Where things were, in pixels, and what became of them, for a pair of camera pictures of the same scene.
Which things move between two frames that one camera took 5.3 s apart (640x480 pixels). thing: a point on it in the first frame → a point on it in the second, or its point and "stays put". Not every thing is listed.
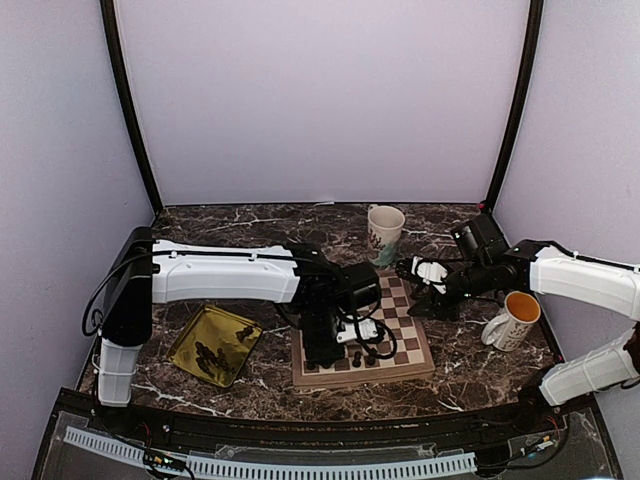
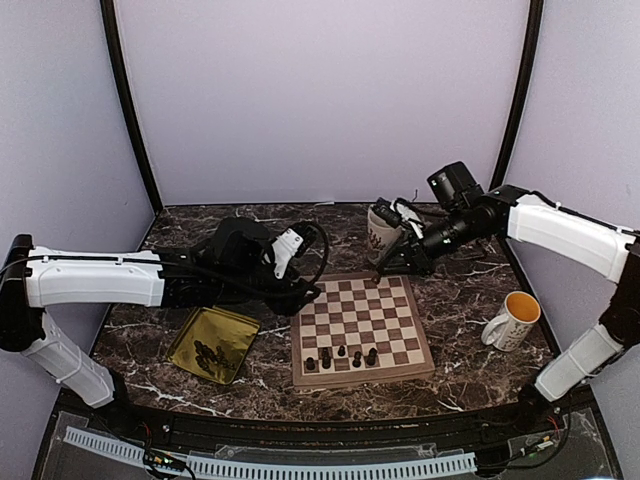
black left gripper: (321, 355) → (289, 299)
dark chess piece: (357, 361) stays put
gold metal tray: (215, 344) stays put
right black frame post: (533, 40) stays put
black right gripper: (432, 299) → (417, 260)
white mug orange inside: (509, 330) stays put
